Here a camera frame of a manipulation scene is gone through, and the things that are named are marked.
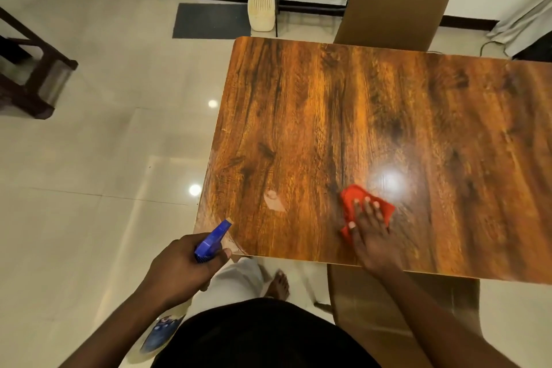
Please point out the person's left hand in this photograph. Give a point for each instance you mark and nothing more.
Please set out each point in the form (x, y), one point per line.
(172, 270)

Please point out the person's right hand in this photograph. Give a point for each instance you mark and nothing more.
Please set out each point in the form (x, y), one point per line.
(373, 242)

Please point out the person's left thumb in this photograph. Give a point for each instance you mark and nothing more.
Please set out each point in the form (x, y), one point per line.
(221, 260)

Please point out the person's right thumb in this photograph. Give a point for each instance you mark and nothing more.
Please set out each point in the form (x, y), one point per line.
(352, 234)

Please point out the person's right middle finger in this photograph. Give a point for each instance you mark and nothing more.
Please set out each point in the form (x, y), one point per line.
(369, 209)

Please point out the blue spray bottle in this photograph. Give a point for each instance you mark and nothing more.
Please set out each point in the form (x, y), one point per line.
(211, 242)

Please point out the red cleaning cloth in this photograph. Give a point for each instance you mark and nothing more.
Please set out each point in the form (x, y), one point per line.
(350, 201)

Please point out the person's left forearm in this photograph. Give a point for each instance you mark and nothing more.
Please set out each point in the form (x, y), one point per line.
(114, 333)

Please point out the person's right forearm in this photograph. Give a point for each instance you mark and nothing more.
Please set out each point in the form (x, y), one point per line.
(435, 320)

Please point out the person's white trousers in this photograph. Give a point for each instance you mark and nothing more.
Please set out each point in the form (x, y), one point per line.
(235, 283)

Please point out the person's bare foot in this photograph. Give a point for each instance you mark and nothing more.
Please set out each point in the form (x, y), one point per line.
(278, 285)

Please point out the brown upholstered chair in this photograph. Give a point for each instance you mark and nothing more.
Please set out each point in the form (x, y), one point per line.
(394, 5)
(366, 307)

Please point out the person's black shirt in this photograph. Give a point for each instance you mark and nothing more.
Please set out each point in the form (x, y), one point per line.
(263, 337)

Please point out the grey door mat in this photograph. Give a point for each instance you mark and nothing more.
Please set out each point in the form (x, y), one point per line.
(211, 20)

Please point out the white curtain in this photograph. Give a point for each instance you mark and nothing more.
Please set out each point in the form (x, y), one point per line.
(524, 22)

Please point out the dark wooden bench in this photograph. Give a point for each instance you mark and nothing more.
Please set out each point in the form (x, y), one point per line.
(43, 74)

